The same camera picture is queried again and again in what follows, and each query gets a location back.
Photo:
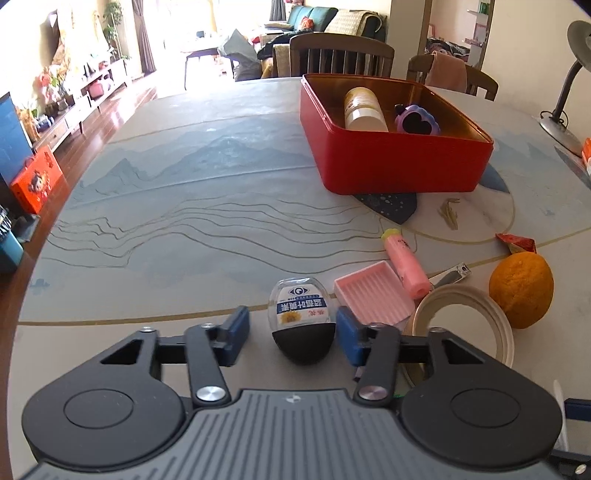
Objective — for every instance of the grey gooseneck desk lamp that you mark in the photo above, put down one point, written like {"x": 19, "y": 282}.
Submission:
{"x": 556, "y": 129}

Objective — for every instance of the pink tube with yellow cap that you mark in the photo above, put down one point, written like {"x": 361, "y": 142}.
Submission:
{"x": 406, "y": 267}

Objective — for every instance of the round gold can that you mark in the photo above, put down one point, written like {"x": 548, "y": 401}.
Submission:
{"x": 504, "y": 332}

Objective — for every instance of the black jacket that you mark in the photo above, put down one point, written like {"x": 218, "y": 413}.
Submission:
{"x": 286, "y": 39}

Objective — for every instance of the pink ribbed plastic tray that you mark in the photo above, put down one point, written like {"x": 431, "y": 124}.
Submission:
{"x": 374, "y": 295}

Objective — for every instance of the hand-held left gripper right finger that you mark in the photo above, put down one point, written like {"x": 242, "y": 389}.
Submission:
{"x": 348, "y": 337}

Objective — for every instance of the white wall shelf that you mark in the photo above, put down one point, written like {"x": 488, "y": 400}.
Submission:
{"x": 478, "y": 23}

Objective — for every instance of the dark curtain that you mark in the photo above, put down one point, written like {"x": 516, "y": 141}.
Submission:
{"x": 144, "y": 37}

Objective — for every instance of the pink bag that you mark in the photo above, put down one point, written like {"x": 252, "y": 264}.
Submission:
{"x": 98, "y": 88}

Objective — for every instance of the pink cloth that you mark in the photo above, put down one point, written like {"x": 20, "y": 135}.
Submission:
{"x": 445, "y": 71}

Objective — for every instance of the wooden slat-back dining chair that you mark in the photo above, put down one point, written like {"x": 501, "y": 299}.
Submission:
{"x": 341, "y": 44}

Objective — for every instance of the teal container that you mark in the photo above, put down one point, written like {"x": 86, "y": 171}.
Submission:
{"x": 9, "y": 251}

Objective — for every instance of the white TV cabinet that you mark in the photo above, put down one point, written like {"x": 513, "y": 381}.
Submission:
{"x": 78, "y": 110}

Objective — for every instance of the orange packet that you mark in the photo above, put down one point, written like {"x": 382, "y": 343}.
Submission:
{"x": 586, "y": 154}

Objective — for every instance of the white bottle with yellow label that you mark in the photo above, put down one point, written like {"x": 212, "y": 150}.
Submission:
{"x": 364, "y": 110}

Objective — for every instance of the silver nail clipper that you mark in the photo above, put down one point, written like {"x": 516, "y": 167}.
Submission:
{"x": 455, "y": 273}

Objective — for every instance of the dark teal sofa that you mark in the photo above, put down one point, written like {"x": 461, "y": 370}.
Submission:
{"x": 318, "y": 14}

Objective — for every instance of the orange fruit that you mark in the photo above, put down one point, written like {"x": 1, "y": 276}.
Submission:
{"x": 521, "y": 290}

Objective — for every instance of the red foil packet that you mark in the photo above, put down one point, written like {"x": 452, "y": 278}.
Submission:
{"x": 519, "y": 243}

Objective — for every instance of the landscape printed table mat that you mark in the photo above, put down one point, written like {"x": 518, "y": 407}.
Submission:
{"x": 184, "y": 207}

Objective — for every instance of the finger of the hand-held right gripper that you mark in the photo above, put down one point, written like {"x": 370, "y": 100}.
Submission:
{"x": 579, "y": 409}
{"x": 572, "y": 466}

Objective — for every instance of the purple round toy figure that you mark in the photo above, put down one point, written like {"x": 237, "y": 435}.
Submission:
{"x": 415, "y": 121}

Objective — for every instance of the tall potted plant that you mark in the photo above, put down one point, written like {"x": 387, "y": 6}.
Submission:
{"x": 113, "y": 27}

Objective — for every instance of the red metal tin box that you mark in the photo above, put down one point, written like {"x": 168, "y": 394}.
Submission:
{"x": 392, "y": 161}

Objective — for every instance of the low coffee table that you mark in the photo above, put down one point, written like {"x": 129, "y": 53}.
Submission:
{"x": 203, "y": 51}

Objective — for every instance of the orange gift box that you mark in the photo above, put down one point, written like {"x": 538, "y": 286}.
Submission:
{"x": 37, "y": 180}

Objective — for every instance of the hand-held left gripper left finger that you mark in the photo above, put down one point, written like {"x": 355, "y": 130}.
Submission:
{"x": 238, "y": 330}

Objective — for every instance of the grey paper bag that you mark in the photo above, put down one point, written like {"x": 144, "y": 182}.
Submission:
{"x": 238, "y": 53}

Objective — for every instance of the clear bottle with black cap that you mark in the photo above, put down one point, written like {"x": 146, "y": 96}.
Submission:
{"x": 300, "y": 304}

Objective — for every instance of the beige knitted blanket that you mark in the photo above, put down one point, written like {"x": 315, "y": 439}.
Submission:
{"x": 348, "y": 22}

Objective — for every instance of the flat screen television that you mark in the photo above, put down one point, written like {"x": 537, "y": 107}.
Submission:
{"x": 11, "y": 134}

